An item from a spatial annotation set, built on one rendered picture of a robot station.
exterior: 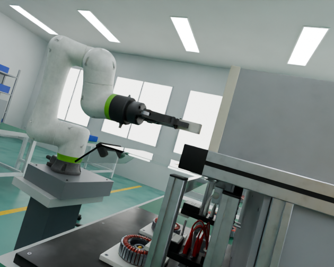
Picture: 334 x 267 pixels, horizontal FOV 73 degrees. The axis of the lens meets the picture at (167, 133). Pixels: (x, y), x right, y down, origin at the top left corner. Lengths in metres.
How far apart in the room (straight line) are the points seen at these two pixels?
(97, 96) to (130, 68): 5.87
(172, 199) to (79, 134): 0.85
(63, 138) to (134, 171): 4.80
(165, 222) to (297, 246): 0.22
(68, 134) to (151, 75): 5.18
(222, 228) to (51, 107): 0.99
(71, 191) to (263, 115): 0.88
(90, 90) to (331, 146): 0.66
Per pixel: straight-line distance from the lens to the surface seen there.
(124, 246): 0.68
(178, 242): 0.64
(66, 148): 1.23
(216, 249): 0.44
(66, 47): 1.19
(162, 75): 6.14
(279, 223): 0.41
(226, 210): 0.42
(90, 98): 0.78
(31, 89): 8.63
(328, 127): 0.54
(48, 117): 1.22
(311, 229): 0.43
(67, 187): 1.11
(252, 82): 0.54
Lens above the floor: 1.10
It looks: 3 degrees up
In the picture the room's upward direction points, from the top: 16 degrees clockwise
